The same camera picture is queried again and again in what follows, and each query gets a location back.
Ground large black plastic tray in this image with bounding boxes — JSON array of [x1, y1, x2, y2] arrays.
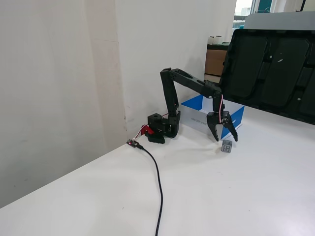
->
[[216, 29, 315, 124]]

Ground blue white cardboard box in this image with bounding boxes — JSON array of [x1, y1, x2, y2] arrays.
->
[[180, 94, 246, 140]]

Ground black USB cable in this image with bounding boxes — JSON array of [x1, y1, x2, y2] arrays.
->
[[134, 142, 164, 236]]

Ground small controller board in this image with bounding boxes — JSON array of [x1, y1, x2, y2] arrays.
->
[[126, 139, 141, 149]]

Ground red black table clamp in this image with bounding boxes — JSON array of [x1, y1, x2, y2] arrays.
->
[[139, 124, 166, 145]]

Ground gray white panel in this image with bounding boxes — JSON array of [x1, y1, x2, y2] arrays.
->
[[244, 10, 315, 31]]

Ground white red gripper servo wire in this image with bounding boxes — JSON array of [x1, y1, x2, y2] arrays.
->
[[217, 94, 226, 124]]

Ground white red board wire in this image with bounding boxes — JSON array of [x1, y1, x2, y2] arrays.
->
[[132, 128, 145, 140]]

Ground brown cardboard box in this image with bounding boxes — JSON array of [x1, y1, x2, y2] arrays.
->
[[204, 49, 228, 77]]

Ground gray cube block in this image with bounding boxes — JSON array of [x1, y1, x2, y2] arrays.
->
[[220, 140, 233, 154]]

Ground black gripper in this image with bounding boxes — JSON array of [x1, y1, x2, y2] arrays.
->
[[206, 110, 239, 142]]

